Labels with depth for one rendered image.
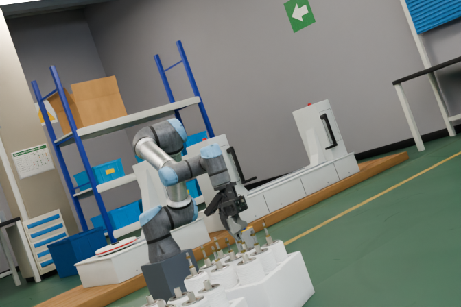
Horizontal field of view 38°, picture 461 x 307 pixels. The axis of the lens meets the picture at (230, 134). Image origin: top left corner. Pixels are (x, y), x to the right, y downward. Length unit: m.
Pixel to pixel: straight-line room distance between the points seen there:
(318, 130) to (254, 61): 3.35
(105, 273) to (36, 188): 4.33
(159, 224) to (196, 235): 1.89
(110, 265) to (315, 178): 2.07
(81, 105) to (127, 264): 3.46
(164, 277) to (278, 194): 2.60
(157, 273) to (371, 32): 5.47
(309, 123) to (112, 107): 2.71
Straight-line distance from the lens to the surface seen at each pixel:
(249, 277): 2.50
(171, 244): 3.08
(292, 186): 5.62
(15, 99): 9.10
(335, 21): 8.32
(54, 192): 9.00
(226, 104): 9.95
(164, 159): 2.59
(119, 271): 4.60
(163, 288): 3.07
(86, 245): 7.07
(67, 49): 12.25
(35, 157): 8.98
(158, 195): 5.00
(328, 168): 5.96
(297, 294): 2.67
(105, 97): 7.97
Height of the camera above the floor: 0.66
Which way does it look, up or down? 1 degrees up
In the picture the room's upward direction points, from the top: 20 degrees counter-clockwise
